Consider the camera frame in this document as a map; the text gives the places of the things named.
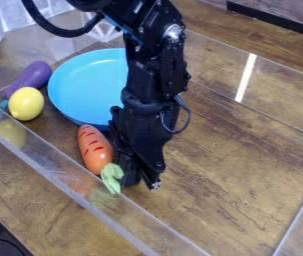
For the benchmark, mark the yellow toy lemon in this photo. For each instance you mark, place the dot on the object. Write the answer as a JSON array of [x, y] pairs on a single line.
[[26, 104]]

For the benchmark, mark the white patterned curtain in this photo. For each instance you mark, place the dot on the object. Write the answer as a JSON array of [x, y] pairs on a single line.
[[15, 17]]

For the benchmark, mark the clear acrylic enclosure wall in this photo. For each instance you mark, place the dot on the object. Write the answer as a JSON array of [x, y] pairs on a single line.
[[231, 196]]

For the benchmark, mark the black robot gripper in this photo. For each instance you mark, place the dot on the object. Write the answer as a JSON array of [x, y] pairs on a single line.
[[141, 129]]

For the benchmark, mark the dark baseboard strip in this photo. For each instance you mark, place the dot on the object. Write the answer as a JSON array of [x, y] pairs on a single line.
[[266, 17]]

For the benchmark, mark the orange toy carrot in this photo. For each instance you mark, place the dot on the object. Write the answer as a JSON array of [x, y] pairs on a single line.
[[98, 156]]

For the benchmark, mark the purple toy eggplant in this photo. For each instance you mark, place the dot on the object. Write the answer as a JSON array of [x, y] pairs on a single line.
[[34, 76]]

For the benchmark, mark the blue plastic plate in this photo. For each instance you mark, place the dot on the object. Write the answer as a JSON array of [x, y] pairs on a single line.
[[86, 85]]

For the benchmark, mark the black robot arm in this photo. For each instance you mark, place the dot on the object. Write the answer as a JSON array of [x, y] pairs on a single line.
[[154, 35]]

